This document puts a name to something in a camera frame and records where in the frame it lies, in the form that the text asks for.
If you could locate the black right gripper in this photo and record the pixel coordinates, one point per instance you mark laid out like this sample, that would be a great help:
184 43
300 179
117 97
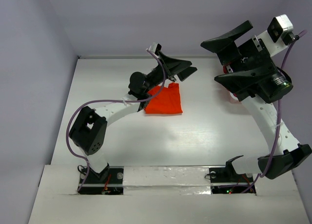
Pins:
247 62

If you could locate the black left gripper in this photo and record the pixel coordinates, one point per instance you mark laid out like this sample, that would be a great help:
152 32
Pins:
167 68

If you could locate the orange t-shirt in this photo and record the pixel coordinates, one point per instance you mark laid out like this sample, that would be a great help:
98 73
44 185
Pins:
168 101

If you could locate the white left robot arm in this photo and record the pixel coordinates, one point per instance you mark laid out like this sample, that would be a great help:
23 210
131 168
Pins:
87 126

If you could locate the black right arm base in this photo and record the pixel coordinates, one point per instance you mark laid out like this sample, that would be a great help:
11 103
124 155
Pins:
224 182

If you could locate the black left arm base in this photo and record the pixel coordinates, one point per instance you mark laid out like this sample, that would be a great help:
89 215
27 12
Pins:
108 182

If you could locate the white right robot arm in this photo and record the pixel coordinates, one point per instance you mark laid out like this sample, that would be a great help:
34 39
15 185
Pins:
285 151

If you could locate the dark red t-shirt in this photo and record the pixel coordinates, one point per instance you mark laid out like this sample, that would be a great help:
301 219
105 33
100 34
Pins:
227 69

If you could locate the white plastic basket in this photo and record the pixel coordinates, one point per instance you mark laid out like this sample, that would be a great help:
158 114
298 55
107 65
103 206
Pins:
233 98

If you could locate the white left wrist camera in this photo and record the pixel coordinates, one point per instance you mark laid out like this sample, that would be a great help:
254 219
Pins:
154 49

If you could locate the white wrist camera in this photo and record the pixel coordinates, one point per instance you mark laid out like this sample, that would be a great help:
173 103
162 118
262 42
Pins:
154 49
278 36

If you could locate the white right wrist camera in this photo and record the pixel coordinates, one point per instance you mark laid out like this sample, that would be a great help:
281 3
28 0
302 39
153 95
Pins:
278 36

